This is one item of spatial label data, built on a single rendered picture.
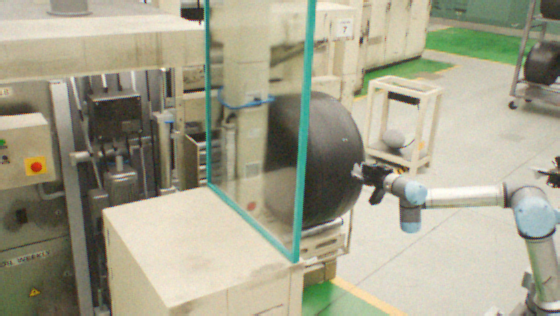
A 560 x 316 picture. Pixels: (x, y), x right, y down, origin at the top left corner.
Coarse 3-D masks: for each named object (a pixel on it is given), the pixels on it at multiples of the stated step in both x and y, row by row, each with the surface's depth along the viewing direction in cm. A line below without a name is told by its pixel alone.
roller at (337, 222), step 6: (324, 222) 238; (330, 222) 238; (336, 222) 240; (342, 222) 242; (306, 228) 232; (312, 228) 233; (318, 228) 235; (324, 228) 236; (330, 228) 239; (306, 234) 232; (312, 234) 234
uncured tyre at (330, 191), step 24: (312, 96) 224; (312, 120) 211; (336, 120) 215; (312, 144) 207; (336, 144) 211; (360, 144) 217; (312, 168) 208; (336, 168) 210; (312, 192) 211; (336, 192) 214; (360, 192) 224; (312, 216) 218; (336, 216) 230
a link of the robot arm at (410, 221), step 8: (400, 208) 190; (408, 208) 187; (416, 208) 187; (400, 216) 191; (408, 216) 188; (416, 216) 188; (400, 224) 193; (408, 224) 189; (416, 224) 189; (408, 232) 191
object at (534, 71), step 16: (544, 0) 653; (528, 16) 667; (544, 16) 670; (528, 32) 674; (544, 32) 714; (544, 48) 675; (528, 64) 682; (544, 64) 670; (512, 80) 701; (528, 80) 698; (544, 80) 680; (512, 96) 706; (528, 96) 698; (544, 96) 704
